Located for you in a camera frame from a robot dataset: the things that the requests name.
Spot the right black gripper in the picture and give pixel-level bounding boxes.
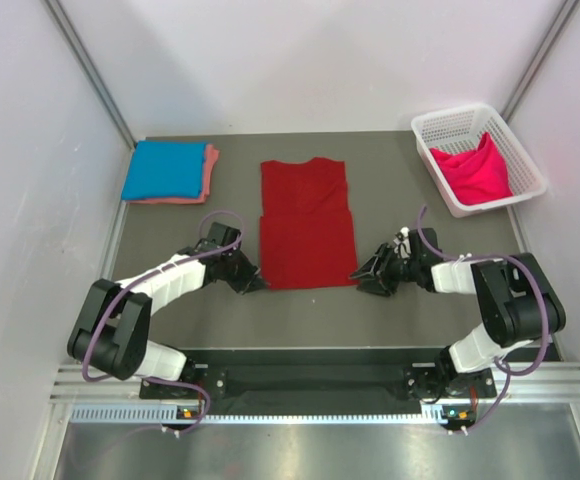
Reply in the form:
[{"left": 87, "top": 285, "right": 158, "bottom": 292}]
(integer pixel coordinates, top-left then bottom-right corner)
[{"left": 351, "top": 243, "right": 422, "bottom": 296}]

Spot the red t-shirt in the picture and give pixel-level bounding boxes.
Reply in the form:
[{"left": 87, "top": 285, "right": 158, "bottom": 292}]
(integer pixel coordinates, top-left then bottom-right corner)
[{"left": 259, "top": 157, "right": 358, "bottom": 290}]

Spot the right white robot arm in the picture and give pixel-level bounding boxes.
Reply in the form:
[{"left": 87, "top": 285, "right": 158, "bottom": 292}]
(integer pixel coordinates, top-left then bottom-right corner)
[{"left": 350, "top": 227, "right": 566, "bottom": 403}]

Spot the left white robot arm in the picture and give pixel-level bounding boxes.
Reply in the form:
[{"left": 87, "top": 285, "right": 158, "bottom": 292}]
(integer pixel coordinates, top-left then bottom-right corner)
[{"left": 67, "top": 222, "right": 267, "bottom": 397}]

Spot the salmon pink folded t-shirt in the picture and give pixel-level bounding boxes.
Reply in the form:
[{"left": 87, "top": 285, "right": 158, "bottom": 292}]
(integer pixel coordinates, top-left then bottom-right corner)
[{"left": 134, "top": 144, "right": 220, "bottom": 205}]

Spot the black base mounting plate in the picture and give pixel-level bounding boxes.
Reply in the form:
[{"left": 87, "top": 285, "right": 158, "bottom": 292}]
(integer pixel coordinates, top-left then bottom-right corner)
[{"left": 139, "top": 349, "right": 502, "bottom": 402}]

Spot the blue folded t-shirt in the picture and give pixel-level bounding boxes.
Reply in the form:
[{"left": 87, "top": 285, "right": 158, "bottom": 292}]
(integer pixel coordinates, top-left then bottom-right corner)
[{"left": 121, "top": 140, "right": 207, "bottom": 201}]

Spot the magenta t-shirt in basket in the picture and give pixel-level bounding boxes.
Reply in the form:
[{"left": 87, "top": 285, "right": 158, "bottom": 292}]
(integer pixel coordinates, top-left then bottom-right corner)
[{"left": 430, "top": 133, "right": 513, "bottom": 206}]

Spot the white plastic basket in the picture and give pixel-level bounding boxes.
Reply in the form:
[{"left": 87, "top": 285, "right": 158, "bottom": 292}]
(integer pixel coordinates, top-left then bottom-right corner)
[{"left": 411, "top": 103, "right": 547, "bottom": 218}]

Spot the grey slotted cable duct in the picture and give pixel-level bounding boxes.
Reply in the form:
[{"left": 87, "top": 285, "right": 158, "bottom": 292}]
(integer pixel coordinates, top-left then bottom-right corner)
[{"left": 70, "top": 404, "right": 471, "bottom": 425}]

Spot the aluminium frame rail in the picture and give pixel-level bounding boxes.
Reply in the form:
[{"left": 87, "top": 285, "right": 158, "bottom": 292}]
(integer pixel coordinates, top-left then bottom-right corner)
[{"left": 49, "top": 363, "right": 580, "bottom": 407}]

